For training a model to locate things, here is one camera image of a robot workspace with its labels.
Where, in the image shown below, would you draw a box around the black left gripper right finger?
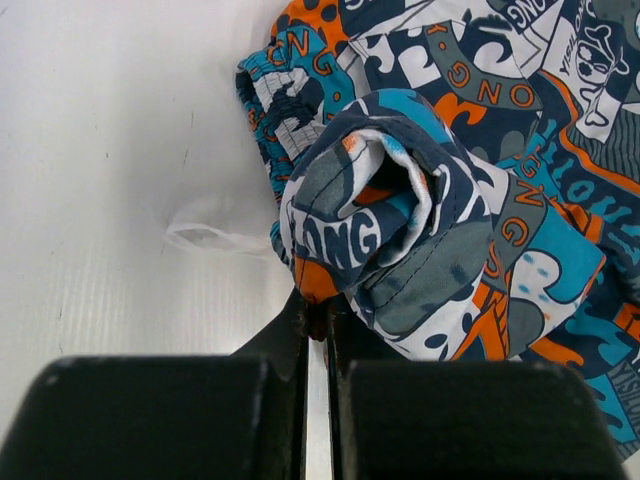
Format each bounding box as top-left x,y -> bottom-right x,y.
322,298 -> 625,479

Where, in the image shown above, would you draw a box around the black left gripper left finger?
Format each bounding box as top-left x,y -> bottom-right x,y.
20,293 -> 308,479

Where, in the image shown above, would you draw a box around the colourful patterned shorts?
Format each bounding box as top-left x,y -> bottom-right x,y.
236,1 -> 639,459

